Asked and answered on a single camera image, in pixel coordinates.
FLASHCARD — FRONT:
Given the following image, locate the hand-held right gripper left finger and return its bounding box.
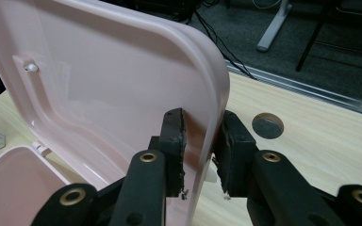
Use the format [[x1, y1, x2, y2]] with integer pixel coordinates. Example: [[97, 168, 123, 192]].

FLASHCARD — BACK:
[[149, 107, 188, 199]]

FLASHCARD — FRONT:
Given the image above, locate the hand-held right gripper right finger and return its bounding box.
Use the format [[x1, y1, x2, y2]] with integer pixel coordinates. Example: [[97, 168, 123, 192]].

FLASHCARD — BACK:
[[214, 109, 259, 199]]

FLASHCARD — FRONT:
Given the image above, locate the pink plastic box lid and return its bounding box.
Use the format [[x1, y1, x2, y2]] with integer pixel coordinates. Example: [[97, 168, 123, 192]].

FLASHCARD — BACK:
[[0, 0, 231, 226]]

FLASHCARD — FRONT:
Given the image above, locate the pink plastic storage box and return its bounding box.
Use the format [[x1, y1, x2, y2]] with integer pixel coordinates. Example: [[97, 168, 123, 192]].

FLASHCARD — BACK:
[[0, 141, 72, 226]]

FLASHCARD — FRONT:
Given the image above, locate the grey metal stand leg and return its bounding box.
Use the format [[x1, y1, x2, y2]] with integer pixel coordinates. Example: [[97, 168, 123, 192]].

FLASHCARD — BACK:
[[256, 0, 293, 53]]

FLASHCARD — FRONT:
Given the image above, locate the black tripod leg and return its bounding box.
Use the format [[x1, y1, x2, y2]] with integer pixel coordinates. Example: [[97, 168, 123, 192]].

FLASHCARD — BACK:
[[295, 0, 338, 73]]

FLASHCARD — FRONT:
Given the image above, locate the metal rail on table edge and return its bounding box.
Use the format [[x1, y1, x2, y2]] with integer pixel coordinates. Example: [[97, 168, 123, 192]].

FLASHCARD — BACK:
[[225, 60, 362, 120]]

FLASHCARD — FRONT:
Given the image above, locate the black cable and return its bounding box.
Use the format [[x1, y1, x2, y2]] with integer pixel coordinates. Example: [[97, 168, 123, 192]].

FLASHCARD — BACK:
[[193, 8, 258, 81]]

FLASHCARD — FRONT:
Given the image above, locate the white cable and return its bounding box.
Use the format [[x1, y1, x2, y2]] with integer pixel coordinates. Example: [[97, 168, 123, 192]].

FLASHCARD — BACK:
[[252, 0, 283, 10]]

